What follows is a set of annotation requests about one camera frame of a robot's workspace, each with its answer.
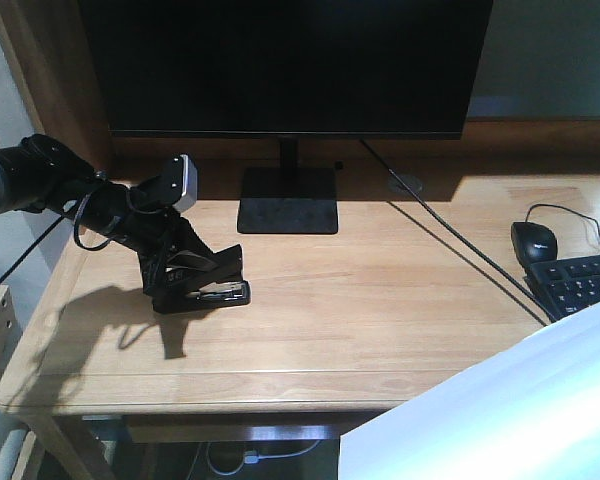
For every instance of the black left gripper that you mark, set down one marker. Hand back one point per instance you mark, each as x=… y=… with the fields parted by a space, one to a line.
x=164 y=239

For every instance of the white paper stack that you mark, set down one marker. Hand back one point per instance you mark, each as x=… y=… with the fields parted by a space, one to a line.
x=530 y=412

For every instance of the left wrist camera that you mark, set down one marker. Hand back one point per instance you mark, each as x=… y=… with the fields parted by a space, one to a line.
x=176 y=186

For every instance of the wooden desk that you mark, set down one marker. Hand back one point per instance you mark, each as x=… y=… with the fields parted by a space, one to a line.
x=340 y=327

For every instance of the black computer mouse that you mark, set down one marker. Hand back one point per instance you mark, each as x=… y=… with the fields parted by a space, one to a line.
x=533 y=243

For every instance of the black stapler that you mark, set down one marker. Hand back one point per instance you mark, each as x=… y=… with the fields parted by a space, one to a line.
x=218 y=284

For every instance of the black keyboard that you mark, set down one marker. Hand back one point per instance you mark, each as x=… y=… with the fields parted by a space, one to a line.
x=565 y=286

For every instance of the black monitor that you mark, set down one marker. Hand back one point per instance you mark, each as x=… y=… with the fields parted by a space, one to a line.
x=287 y=70

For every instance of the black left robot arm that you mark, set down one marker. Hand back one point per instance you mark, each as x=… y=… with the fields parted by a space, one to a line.
x=41 y=174

